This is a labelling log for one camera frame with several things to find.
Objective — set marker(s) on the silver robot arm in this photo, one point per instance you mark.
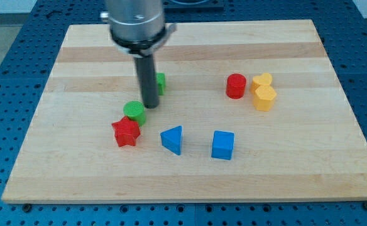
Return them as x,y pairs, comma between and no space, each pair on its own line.
137,27

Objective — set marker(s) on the red star block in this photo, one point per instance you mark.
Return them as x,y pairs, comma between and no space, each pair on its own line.
126,132

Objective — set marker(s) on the blue triangle block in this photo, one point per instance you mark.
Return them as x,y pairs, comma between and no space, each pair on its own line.
172,139

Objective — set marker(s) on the green cube block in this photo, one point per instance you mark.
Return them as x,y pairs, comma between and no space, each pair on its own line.
161,82

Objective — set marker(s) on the green cylinder block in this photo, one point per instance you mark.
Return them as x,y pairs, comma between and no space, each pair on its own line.
135,111

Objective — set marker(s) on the blue cube block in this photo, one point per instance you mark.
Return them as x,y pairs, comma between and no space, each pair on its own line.
222,145

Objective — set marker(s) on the red cylinder block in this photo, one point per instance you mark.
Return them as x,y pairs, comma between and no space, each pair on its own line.
235,87

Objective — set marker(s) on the black cylindrical pointer rod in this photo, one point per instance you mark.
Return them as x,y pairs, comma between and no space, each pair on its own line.
146,73

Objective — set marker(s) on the light wooden board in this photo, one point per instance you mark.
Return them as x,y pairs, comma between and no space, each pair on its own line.
307,148

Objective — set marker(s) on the yellow hexagon block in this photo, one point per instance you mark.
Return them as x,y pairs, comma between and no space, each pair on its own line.
264,98

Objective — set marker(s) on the yellow heart block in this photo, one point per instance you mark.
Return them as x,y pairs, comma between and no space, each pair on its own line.
265,79

